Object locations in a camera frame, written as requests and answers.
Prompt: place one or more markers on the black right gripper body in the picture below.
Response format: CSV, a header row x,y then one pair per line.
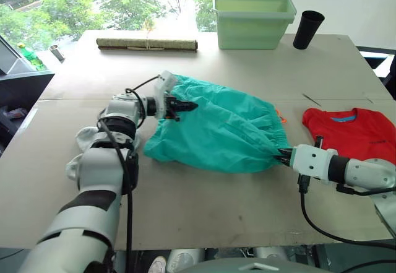
x,y
290,158

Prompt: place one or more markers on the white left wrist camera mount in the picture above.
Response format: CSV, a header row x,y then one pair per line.
x,y
167,81

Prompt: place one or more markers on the green soda bottle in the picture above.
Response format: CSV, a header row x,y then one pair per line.
x,y
32,58

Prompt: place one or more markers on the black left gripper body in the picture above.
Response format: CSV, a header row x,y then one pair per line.
x,y
171,106

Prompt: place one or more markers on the black furniture beside table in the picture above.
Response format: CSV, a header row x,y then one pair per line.
x,y
377,62

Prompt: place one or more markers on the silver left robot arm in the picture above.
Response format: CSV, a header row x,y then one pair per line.
x,y
96,167

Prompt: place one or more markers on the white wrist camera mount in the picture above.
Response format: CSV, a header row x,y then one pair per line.
x,y
309,161
167,81

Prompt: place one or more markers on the white rounded shape under table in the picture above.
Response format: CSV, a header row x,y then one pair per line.
x,y
185,259
272,252

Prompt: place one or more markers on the black side cabinet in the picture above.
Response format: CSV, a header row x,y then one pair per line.
x,y
21,87

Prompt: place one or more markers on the small metal cup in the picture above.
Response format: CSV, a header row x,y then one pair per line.
x,y
57,53

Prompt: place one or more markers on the light green plastic bin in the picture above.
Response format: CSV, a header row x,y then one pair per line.
x,y
250,28

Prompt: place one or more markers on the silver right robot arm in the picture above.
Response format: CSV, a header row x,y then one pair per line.
x,y
365,171

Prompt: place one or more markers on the black plastic cup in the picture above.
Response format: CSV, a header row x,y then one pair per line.
x,y
306,31

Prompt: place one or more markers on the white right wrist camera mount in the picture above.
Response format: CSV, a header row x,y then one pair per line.
x,y
309,161

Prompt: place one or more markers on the red t-shirt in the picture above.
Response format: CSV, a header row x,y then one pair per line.
x,y
355,130

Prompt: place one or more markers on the grey-green robot torso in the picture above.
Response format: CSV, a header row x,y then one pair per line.
x,y
253,266

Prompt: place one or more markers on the rolled green bamboo mat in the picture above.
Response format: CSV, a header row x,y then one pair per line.
x,y
145,44

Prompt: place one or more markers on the green shorts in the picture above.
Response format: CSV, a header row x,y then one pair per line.
x,y
216,124

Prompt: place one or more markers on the grey angled stand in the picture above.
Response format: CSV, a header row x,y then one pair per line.
x,y
9,59

